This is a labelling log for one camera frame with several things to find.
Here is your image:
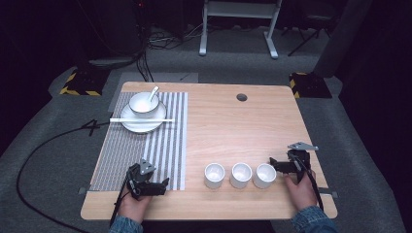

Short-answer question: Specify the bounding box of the white spoon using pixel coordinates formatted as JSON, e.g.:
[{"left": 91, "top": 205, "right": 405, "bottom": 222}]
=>
[{"left": 148, "top": 85, "right": 160, "bottom": 103}]

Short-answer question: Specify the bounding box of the white desk frame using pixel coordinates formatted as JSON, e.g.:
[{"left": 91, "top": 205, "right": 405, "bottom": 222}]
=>
[{"left": 198, "top": 0, "right": 283, "bottom": 60}]

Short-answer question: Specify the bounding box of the black floor cable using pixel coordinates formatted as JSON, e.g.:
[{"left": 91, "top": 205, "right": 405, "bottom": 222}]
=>
[{"left": 16, "top": 119, "right": 113, "bottom": 233}]

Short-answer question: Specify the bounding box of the bundle of black cables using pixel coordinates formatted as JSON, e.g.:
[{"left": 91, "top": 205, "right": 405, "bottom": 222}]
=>
[{"left": 135, "top": 18, "right": 202, "bottom": 83}]

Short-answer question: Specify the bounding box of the grey curtain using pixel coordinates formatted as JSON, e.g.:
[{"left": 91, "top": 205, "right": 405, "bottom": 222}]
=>
[{"left": 312, "top": 0, "right": 373, "bottom": 79}]

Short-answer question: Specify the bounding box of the person's right hand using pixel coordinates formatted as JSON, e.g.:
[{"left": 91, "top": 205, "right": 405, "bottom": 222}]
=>
[{"left": 284, "top": 171, "right": 319, "bottom": 213}]

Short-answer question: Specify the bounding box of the white chopstick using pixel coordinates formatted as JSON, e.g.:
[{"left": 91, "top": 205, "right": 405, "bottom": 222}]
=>
[
  {"left": 109, "top": 117, "right": 176, "bottom": 122},
  {"left": 109, "top": 118, "right": 175, "bottom": 124}
]

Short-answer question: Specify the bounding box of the black tripod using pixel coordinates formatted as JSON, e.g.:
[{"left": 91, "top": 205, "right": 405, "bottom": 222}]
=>
[{"left": 281, "top": 13, "right": 334, "bottom": 58}]

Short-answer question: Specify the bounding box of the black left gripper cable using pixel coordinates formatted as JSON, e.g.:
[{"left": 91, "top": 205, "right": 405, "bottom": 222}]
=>
[{"left": 109, "top": 171, "right": 132, "bottom": 227}]

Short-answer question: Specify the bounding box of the black yellow striped base plate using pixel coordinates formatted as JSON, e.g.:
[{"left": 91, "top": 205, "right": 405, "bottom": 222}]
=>
[
  {"left": 289, "top": 71, "right": 333, "bottom": 100},
  {"left": 58, "top": 67, "right": 110, "bottom": 97}
]

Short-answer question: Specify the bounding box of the person's left hand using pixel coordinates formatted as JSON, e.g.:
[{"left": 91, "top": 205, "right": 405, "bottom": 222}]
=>
[{"left": 117, "top": 190, "right": 154, "bottom": 224}]

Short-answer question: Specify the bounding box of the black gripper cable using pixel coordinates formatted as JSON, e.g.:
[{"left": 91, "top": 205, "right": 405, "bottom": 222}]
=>
[
  {"left": 109, "top": 171, "right": 132, "bottom": 227},
  {"left": 291, "top": 154, "right": 325, "bottom": 212}
]

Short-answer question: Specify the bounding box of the white plate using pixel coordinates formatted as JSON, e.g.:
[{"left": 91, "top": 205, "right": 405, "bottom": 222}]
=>
[{"left": 120, "top": 102, "right": 168, "bottom": 134}]

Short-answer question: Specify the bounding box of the grey striped placemat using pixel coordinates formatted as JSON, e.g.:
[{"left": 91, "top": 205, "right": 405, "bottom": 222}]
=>
[{"left": 88, "top": 91, "right": 189, "bottom": 192}]

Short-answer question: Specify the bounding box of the grey stand base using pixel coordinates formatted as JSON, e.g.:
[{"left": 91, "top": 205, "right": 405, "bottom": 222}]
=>
[{"left": 87, "top": 56, "right": 141, "bottom": 70}]

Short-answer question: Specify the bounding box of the white cup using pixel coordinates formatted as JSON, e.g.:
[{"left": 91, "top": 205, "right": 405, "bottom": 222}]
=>
[
  {"left": 203, "top": 162, "right": 226, "bottom": 190},
  {"left": 229, "top": 162, "right": 253, "bottom": 190},
  {"left": 253, "top": 163, "right": 278, "bottom": 190}
]

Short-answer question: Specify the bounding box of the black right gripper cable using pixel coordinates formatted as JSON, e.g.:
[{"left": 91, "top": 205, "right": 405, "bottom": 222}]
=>
[{"left": 291, "top": 154, "right": 325, "bottom": 212}]

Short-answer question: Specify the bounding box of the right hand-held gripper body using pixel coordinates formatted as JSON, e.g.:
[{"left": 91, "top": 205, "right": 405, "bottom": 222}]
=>
[{"left": 286, "top": 141, "right": 320, "bottom": 185}]

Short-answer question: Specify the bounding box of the white bowl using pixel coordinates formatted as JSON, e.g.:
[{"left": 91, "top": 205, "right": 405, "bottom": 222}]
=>
[{"left": 128, "top": 91, "right": 160, "bottom": 119}]

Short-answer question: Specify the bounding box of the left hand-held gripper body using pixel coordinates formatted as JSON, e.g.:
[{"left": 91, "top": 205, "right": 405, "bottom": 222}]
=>
[{"left": 125, "top": 157, "right": 157, "bottom": 199}]

